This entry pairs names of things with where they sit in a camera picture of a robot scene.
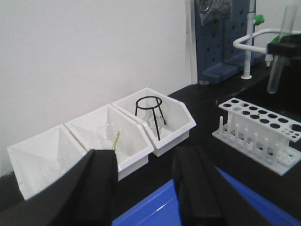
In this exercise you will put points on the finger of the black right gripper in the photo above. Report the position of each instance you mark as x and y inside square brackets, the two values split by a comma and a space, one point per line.
[288, 46]

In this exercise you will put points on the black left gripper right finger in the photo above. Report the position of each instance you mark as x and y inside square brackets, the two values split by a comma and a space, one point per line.
[209, 197]

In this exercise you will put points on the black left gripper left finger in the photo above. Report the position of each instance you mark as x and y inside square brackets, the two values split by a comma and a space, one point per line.
[84, 196]

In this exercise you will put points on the grey-blue pegboard drying rack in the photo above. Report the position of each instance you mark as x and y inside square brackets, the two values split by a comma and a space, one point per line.
[217, 59]

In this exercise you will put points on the white test tube rack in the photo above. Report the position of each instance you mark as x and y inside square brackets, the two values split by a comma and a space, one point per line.
[260, 134]

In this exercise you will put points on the white gooseneck lab faucet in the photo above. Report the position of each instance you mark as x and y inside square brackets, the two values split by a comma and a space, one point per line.
[245, 43]

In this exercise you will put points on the glassware in left bin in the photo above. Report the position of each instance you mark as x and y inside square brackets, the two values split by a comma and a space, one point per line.
[55, 170]

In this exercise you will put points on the blue plastic tray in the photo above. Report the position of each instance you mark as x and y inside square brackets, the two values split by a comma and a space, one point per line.
[161, 208]

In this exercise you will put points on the yellow plastic spatula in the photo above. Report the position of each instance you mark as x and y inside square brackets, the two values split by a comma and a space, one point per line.
[116, 140]

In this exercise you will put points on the left white storage bin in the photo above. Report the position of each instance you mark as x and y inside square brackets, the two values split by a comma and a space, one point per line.
[30, 158]

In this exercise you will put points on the white storage bin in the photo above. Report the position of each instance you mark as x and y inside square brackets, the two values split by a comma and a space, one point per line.
[133, 147]
[30, 158]
[178, 119]

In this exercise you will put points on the middle white storage bin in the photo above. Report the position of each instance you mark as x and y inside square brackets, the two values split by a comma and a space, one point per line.
[133, 147]

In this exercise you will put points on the glass beaker in middle bin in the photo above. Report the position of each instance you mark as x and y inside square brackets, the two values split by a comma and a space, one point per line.
[107, 134]

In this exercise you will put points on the right white storage bin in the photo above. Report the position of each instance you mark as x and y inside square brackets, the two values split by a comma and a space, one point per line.
[178, 119]

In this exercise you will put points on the clear plastic bag of pegs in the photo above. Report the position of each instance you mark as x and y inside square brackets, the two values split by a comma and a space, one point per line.
[210, 10]

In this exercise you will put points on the glass flask under tripod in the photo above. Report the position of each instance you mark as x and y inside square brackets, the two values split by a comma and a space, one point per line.
[155, 125]

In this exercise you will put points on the black wire tripod stand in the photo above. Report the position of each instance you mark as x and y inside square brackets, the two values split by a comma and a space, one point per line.
[157, 105]

